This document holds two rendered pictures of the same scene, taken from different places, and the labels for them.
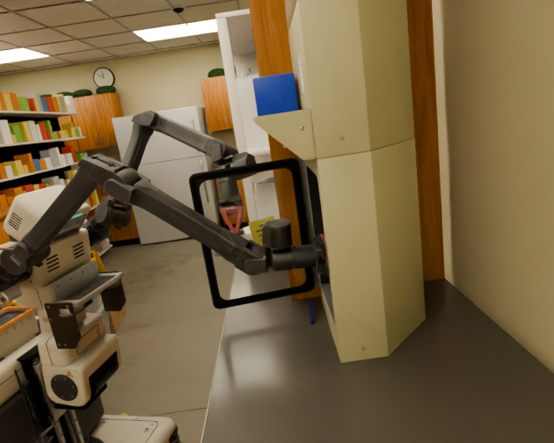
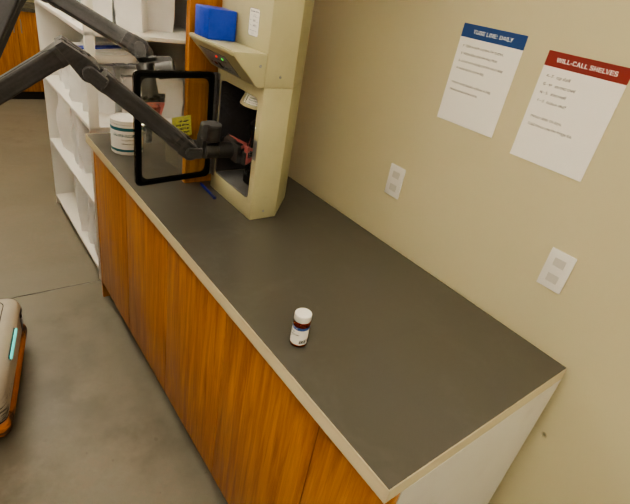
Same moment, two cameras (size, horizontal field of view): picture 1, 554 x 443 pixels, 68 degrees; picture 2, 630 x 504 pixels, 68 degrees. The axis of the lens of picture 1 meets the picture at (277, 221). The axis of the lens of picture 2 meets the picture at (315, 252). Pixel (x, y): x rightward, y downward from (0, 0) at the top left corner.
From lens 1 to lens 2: 0.90 m
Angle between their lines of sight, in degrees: 42
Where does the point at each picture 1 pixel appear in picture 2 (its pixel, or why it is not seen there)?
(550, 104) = (378, 83)
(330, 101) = (279, 52)
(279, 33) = not seen: outside the picture
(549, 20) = (386, 39)
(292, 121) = (256, 60)
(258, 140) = not seen: hidden behind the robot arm
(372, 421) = (283, 244)
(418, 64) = not seen: hidden behind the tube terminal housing
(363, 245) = (276, 146)
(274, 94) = (222, 25)
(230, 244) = (178, 135)
